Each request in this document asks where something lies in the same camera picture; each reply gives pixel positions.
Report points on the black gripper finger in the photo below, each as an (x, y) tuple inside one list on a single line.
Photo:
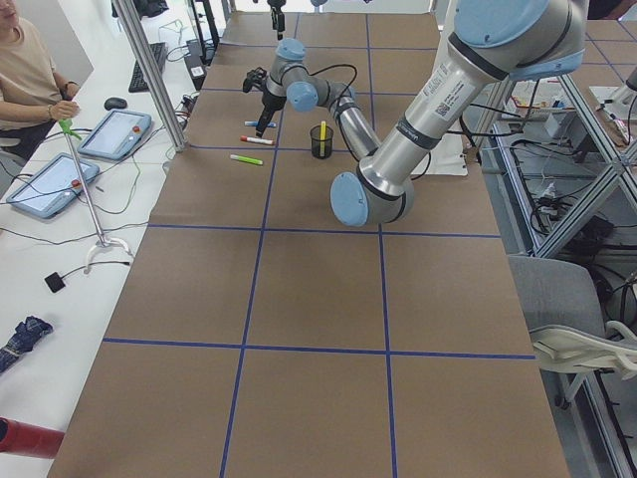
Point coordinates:
[(261, 128)]

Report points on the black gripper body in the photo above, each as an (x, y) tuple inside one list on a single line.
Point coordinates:
[(276, 15), (271, 103)]

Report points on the blue marker pen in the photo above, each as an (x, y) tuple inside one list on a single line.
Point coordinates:
[(255, 123)]

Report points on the red white marker pen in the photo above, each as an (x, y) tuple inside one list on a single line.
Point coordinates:
[(257, 140)]

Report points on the green highlighter pen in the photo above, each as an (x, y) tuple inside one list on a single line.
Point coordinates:
[(246, 159)]

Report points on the yellow highlighter pen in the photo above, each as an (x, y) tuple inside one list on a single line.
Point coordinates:
[(322, 138)]

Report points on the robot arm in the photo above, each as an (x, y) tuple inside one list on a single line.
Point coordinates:
[(486, 42)]

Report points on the black mesh pen cup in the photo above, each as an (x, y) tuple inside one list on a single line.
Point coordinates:
[(314, 135)]

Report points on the far teach pendant tablet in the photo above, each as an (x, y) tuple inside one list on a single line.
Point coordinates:
[(117, 134)]

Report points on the teach pendant tablet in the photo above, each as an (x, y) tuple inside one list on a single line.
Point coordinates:
[(117, 134), (50, 190)]

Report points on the black computer mouse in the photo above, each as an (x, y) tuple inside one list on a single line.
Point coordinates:
[(115, 103)]

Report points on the silver stand green clip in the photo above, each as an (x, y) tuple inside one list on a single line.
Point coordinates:
[(104, 242)]

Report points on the near teach pendant tablet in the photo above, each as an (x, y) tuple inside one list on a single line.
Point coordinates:
[(50, 190)]

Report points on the seated person beige shirt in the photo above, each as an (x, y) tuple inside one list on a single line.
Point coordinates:
[(34, 95)]

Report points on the small black square puck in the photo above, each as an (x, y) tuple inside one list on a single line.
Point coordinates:
[(55, 282)]

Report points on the folded blue umbrella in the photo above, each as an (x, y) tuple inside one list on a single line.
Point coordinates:
[(26, 335)]

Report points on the grey office chair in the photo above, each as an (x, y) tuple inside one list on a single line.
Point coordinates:
[(564, 319)]

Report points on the red cylinder bottle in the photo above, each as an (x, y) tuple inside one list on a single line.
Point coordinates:
[(29, 440)]

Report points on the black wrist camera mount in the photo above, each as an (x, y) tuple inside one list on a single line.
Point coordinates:
[(255, 79)]

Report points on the aluminium frame post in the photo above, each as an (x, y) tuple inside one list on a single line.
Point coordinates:
[(137, 39)]

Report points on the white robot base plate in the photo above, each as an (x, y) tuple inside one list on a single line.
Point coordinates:
[(447, 158)]

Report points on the aluminium side frame rack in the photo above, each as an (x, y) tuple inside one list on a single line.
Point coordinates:
[(551, 200)]

